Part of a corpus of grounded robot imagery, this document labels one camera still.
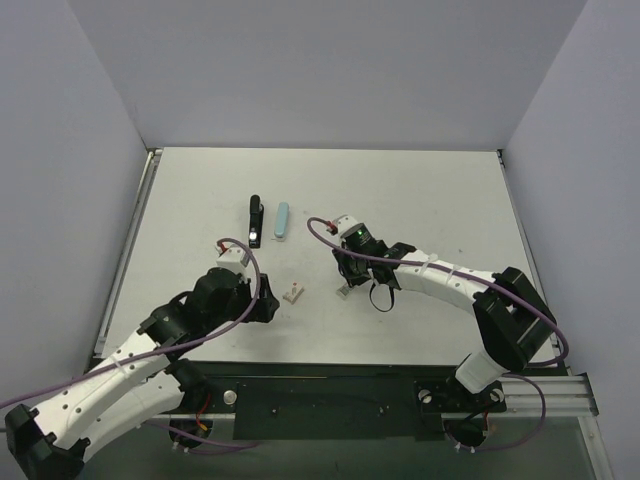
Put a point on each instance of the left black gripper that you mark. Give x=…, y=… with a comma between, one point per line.
x=265, y=302

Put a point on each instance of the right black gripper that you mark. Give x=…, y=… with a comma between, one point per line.
x=353, y=267

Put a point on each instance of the beige staple box tray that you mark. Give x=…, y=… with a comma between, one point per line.
x=344, y=291

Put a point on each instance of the staple box with red label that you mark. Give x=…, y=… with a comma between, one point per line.
x=294, y=292

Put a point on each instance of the light blue white stapler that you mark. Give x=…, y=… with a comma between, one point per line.
x=281, y=221

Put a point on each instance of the black stapler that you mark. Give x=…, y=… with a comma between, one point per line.
x=256, y=215

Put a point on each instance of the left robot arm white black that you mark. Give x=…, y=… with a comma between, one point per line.
x=147, y=375

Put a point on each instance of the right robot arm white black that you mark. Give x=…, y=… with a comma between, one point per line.
x=513, y=321

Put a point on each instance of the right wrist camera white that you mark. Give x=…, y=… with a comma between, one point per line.
x=344, y=223

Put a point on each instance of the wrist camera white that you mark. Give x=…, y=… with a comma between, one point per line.
x=344, y=223
x=233, y=259

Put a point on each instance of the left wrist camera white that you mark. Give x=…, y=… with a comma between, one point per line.
x=233, y=259

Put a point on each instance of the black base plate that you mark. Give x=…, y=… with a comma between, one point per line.
x=302, y=401

